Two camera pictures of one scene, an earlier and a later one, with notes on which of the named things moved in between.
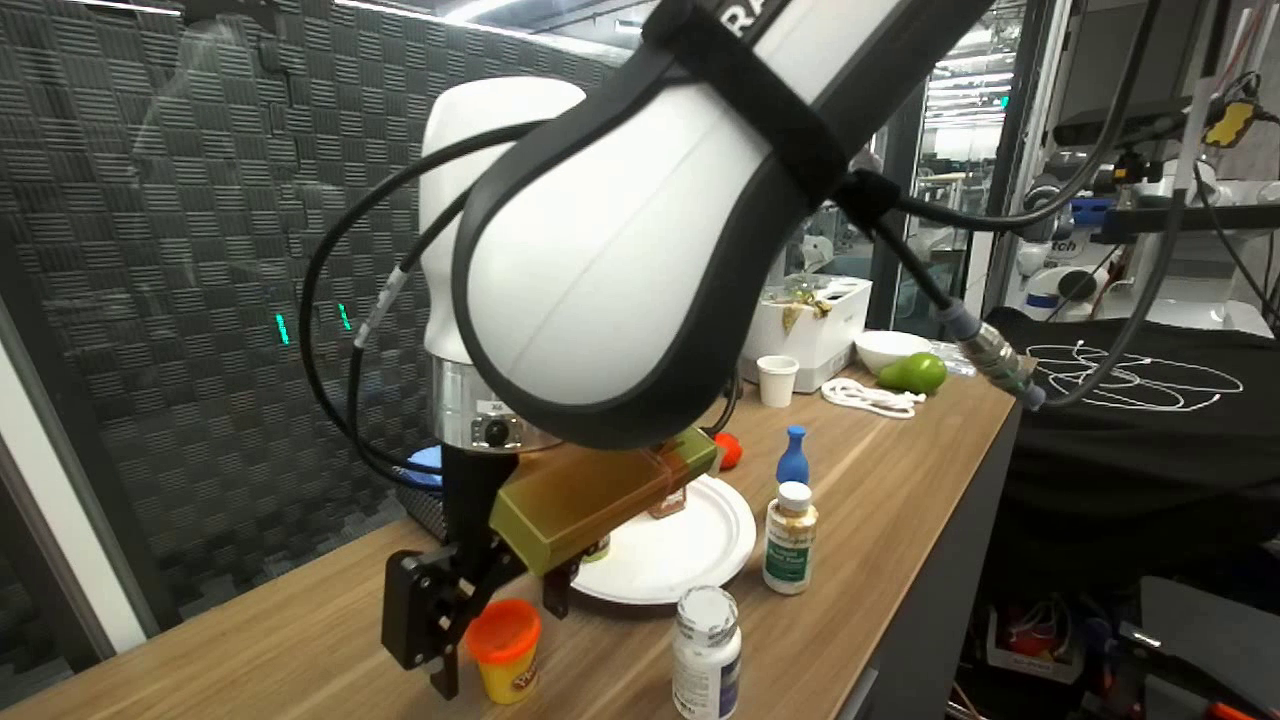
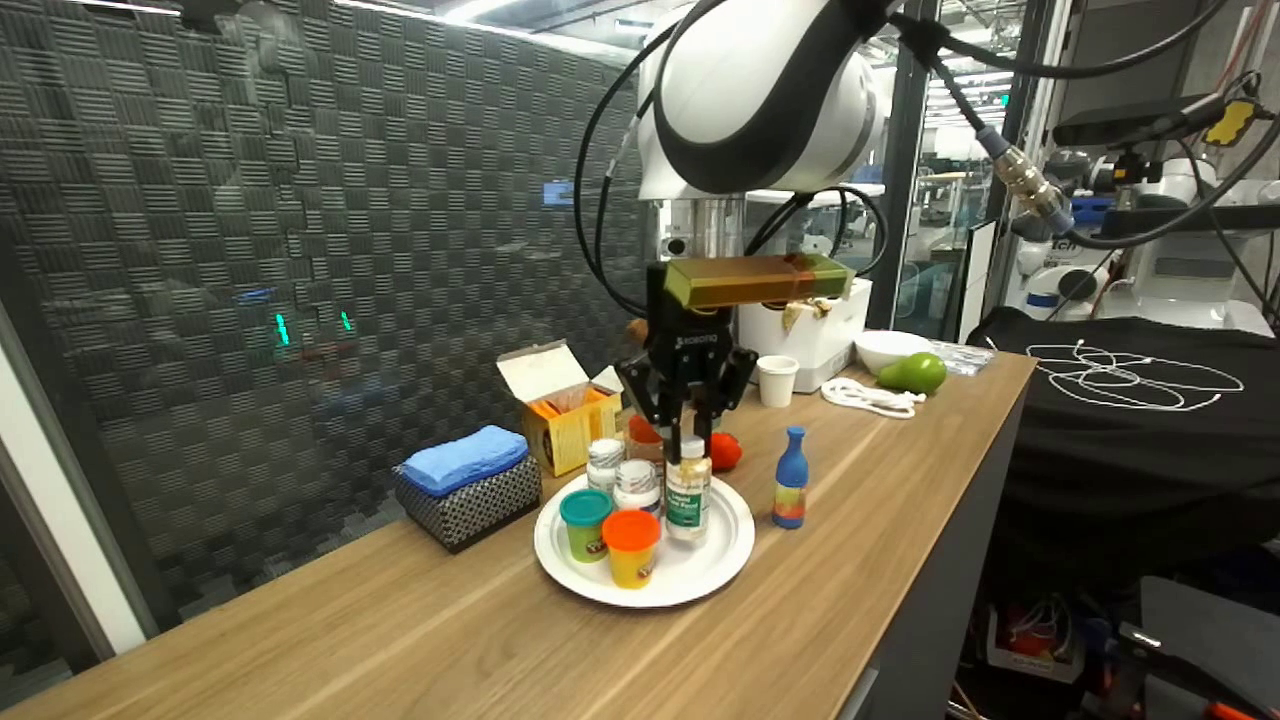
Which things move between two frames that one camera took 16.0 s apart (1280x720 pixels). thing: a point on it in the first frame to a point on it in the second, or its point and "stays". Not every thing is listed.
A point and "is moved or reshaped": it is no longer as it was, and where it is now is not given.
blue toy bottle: x=794 y=463 stays
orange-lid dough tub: x=500 y=642 to x=631 y=539
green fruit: x=914 y=375 stays
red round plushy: x=728 y=448 stays
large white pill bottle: x=705 y=652 is moved or reshaped
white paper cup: x=778 y=375 stays
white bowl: x=891 y=342 stays
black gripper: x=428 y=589 to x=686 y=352
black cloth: x=1157 y=441 stays
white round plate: x=698 y=539 stays
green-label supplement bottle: x=791 y=543 to x=686 y=487
